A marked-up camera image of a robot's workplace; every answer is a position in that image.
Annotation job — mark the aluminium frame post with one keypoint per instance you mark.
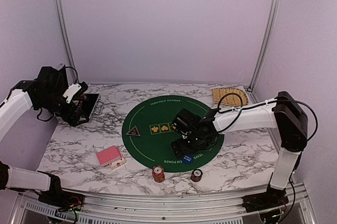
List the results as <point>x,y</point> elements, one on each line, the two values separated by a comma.
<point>64,34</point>
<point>271,18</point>

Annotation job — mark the blue small blind button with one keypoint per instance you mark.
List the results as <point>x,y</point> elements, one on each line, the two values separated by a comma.
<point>187,159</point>

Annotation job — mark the playing card box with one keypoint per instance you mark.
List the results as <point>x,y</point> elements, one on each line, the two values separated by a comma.
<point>117,163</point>

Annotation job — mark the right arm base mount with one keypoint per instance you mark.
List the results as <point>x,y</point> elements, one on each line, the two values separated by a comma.
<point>269,199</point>

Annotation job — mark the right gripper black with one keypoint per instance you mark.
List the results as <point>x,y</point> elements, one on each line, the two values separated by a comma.
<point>185,150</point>

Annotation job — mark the red playing card deck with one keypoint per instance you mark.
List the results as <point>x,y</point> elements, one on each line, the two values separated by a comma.
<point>108,155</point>

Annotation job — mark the orange poker chip stack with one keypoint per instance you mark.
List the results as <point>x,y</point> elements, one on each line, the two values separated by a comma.
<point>158,174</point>

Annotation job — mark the woven bamboo tray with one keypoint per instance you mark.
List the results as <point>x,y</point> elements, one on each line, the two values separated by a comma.
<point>233,96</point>

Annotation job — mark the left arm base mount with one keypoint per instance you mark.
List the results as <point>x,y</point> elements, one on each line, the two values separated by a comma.
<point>56,196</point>

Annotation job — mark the round green poker mat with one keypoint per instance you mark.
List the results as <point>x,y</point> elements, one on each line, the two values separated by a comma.
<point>153,118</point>

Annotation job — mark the aluminium poker case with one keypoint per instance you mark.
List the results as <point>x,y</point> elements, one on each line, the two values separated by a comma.
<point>91,104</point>

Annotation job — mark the left aluminium frame post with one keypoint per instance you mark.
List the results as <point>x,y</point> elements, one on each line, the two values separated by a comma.
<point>64,34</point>

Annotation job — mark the aluminium front rail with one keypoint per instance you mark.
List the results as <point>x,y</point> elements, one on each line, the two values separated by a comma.
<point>220,207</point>

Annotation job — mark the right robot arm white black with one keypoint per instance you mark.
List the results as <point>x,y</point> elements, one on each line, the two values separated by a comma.
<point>281,113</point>

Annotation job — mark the right aluminium frame post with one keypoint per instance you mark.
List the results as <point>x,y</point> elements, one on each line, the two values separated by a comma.
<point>271,18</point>

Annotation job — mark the triangular all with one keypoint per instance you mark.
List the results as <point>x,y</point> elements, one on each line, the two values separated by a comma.
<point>134,132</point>

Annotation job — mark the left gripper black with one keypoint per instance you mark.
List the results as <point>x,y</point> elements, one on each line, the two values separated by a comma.
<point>72,121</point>

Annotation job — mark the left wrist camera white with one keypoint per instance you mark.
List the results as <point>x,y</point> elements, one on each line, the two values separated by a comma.
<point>71,92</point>

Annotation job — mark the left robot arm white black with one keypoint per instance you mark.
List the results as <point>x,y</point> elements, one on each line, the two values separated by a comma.
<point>49,91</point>

